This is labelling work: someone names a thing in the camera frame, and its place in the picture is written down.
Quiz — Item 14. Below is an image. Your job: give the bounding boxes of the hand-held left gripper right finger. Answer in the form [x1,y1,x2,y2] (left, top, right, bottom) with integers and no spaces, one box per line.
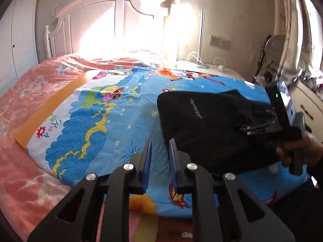
[169,138,296,242]

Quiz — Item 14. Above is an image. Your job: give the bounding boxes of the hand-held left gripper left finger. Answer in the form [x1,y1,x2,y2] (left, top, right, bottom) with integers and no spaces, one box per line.
[27,139,152,242]

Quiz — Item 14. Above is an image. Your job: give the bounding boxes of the black pants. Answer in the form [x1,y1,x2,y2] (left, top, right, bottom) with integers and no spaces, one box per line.
[156,89,303,175]

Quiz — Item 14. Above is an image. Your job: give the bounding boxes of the person's right hand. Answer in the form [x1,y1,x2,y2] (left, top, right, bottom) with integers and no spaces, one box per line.
[276,132,323,168]

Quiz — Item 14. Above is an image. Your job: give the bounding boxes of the white dresser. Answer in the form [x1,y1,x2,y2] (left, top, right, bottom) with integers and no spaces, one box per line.
[289,80,323,134]

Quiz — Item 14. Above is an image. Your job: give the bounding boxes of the pile of clothes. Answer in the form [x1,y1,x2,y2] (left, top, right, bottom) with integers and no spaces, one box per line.
[300,76,323,94]

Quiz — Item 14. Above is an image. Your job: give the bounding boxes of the blue cartoon printed sheet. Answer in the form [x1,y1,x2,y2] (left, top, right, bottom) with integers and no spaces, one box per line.
[26,66,312,219]

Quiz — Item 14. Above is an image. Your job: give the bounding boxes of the grey standing fan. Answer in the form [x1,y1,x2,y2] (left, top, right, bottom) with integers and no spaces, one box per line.
[256,34,287,80]

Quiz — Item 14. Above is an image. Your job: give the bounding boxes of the white nightstand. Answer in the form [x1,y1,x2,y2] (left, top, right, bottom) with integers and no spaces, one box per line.
[175,60,246,81]

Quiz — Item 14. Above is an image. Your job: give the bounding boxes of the printed light curtain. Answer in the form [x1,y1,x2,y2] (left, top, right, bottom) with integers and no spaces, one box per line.
[274,0,323,81]

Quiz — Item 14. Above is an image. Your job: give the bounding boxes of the person's dark clothing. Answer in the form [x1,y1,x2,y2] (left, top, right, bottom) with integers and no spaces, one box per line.
[266,164,323,242]

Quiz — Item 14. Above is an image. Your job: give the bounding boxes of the orange board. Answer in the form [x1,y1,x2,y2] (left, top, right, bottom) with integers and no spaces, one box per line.
[13,71,94,149]

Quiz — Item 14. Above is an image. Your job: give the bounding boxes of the pink floral bedspread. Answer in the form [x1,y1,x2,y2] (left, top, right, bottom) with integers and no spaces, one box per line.
[0,49,167,235]

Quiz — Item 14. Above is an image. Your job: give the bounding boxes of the white bed headboard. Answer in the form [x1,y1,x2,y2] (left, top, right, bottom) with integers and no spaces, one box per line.
[44,0,178,61]

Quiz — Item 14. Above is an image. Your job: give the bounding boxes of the white wardrobe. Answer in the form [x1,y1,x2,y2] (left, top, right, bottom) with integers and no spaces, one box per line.
[0,0,43,91]

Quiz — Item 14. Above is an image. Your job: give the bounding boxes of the white charger with cable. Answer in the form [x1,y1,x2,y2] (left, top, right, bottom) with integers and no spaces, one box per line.
[213,57,228,71]

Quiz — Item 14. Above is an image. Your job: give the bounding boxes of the grey wall socket panel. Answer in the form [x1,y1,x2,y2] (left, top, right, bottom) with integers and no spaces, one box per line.
[209,35,231,50]

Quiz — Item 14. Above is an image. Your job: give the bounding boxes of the white cable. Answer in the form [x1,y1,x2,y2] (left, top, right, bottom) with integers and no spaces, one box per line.
[185,52,209,69]

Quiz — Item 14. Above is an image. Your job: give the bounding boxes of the white paper wall notice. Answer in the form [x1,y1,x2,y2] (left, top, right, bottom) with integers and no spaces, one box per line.
[50,4,63,19]

